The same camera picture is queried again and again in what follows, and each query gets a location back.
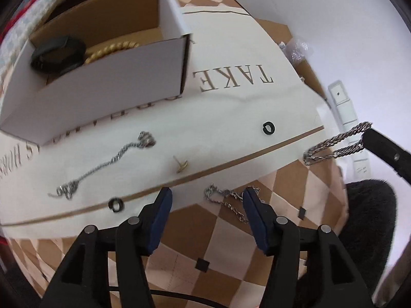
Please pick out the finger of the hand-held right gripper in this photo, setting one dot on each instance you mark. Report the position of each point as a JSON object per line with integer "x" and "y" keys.
{"x": 388, "y": 152}

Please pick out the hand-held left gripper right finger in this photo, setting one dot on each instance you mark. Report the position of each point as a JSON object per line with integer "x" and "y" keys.
{"x": 257, "y": 226}

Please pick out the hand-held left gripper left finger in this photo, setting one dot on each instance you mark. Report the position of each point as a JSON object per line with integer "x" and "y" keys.
{"x": 160, "y": 223}

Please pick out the white cardboard box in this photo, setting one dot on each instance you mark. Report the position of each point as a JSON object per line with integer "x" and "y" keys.
{"x": 112, "y": 93}

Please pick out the gold stud earring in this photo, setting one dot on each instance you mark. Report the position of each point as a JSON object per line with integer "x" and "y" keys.
{"x": 183, "y": 166}

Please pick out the dark fuzzy cushion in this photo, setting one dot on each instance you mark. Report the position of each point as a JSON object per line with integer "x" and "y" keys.
{"x": 369, "y": 218}

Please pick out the checkered printed tablecloth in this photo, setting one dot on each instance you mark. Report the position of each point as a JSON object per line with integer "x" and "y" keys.
{"x": 224, "y": 118}

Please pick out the clear bubble wrap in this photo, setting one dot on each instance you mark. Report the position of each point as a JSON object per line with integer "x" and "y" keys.
{"x": 297, "y": 49}

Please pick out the quilted blanket with red trim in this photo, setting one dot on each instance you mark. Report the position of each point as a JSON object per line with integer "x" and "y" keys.
{"x": 29, "y": 16}

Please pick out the white wall socket strip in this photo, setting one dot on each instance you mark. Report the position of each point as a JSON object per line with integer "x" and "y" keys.
{"x": 342, "y": 102}

